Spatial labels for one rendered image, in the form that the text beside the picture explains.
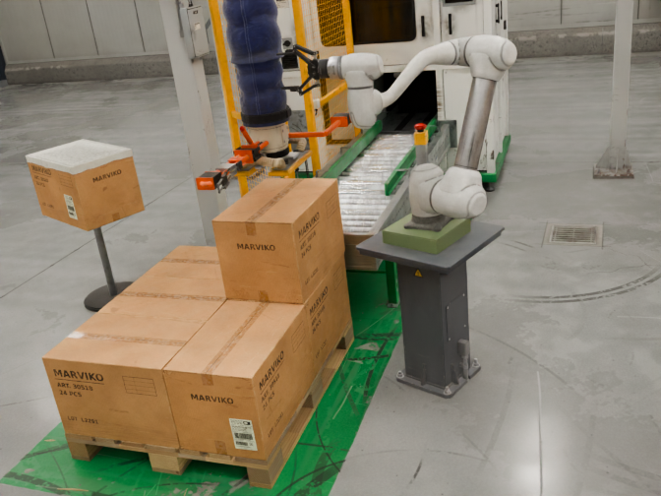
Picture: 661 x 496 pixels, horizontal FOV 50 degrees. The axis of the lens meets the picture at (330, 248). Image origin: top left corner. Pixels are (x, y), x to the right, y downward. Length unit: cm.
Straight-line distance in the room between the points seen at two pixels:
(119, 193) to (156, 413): 180
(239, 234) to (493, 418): 141
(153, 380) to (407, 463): 111
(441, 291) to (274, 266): 76
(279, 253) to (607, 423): 161
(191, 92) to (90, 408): 222
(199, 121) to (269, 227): 173
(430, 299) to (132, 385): 136
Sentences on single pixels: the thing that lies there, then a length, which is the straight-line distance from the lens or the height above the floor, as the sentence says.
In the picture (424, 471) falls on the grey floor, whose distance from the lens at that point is 311.
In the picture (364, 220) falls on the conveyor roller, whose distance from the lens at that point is 418.
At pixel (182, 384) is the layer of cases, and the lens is 298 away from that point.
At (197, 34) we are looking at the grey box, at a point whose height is 160.
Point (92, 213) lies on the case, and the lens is 448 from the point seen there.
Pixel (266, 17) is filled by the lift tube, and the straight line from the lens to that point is 319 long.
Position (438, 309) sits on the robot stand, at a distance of 332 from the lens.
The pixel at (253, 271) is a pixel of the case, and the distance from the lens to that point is 329.
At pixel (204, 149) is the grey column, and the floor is 89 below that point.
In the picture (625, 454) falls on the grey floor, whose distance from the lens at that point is 326.
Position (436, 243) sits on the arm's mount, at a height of 80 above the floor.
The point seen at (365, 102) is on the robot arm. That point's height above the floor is 145.
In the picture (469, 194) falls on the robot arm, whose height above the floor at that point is 103.
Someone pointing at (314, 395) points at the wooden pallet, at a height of 8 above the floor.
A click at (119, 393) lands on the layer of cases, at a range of 319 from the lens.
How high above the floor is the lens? 204
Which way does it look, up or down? 23 degrees down
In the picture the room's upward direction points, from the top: 7 degrees counter-clockwise
